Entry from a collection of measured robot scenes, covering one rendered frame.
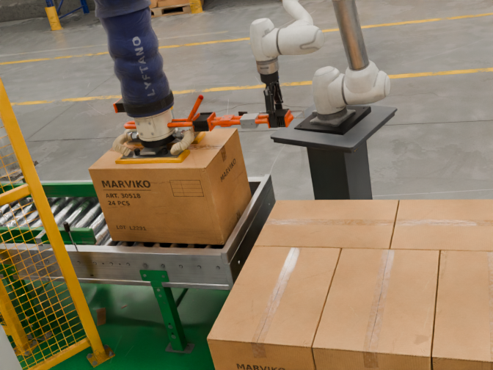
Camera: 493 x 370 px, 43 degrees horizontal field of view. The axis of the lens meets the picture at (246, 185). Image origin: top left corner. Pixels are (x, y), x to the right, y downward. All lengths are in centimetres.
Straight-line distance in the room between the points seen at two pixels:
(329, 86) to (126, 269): 134
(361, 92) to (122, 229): 134
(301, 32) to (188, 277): 118
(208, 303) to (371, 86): 142
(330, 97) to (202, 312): 131
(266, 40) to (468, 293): 121
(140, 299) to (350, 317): 160
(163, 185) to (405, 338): 123
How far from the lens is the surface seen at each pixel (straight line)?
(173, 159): 278
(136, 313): 355
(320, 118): 332
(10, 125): 275
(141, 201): 292
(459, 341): 225
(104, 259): 302
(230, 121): 271
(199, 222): 284
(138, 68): 272
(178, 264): 284
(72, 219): 350
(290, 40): 247
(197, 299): 350
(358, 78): 314
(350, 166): 336
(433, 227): 280
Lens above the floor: 207
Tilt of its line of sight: 27 degrees down
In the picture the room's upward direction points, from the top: 12 degrees counter-clockwise
